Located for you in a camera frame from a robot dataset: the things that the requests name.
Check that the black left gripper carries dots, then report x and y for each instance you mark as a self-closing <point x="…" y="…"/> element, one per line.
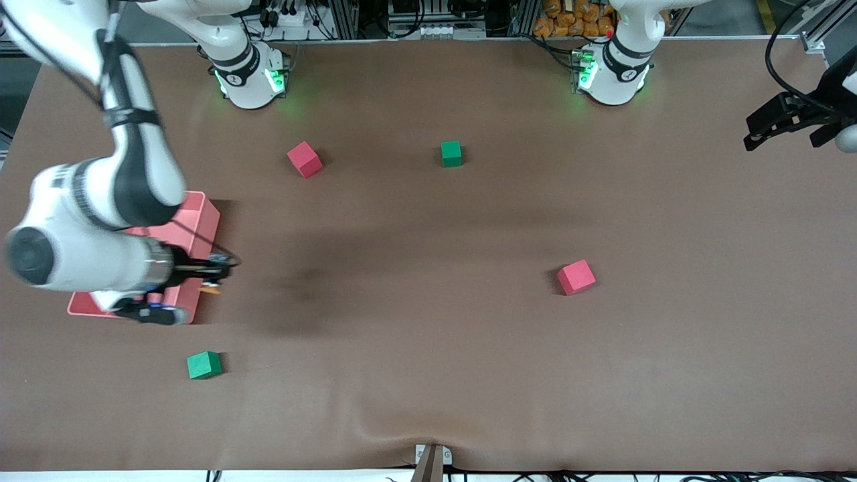
<point x="832" y="95"/>

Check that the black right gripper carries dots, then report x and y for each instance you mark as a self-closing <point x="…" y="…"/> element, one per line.
<point x="181" y="267"/>

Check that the orange push button switch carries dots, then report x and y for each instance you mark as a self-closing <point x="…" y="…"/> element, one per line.
<point x="211" y="289"/>

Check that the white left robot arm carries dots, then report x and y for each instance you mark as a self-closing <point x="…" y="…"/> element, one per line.
<point x="612" y="73"/>

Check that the pink plastic bin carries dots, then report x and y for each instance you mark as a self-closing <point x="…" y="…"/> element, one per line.
<point x="194" y="227"/>

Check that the green cube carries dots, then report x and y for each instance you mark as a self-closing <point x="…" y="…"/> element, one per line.
<point x="451" y="154"/>
<point x="203" y="366"/>

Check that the pink cube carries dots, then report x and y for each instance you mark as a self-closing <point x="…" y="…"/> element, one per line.
<point x="576" y="278"/>
<point x="304" y="159"/>

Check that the large table cover cloth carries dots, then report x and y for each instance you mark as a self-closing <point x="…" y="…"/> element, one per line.
<point x="428" y="335"/>

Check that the orange packaged items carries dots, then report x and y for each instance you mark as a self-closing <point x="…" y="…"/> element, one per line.
<point x="569" y="17"/>

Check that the power strip with plugs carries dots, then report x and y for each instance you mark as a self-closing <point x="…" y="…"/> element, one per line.
<point x="288" y="17"/>

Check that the aluminium profile frame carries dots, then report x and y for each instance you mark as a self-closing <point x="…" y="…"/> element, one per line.
<point x="827" y="27"/>

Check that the aluminium frame post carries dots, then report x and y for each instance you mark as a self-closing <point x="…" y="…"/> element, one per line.
<point x="348" y="17"/>
<point x="525" y="17"/>

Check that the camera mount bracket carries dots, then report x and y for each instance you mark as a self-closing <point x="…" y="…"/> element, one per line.
<point x="432" y="462"/>

